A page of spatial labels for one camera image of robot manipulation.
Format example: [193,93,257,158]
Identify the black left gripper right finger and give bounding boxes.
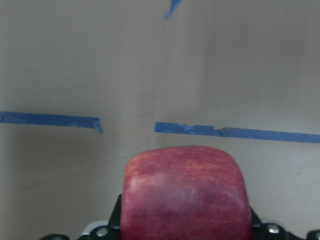
[249,207,320,240]

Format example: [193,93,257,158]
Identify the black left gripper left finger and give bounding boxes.
[37,193,123,240]

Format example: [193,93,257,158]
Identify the red yellow apple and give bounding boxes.
[120,145,251,240]

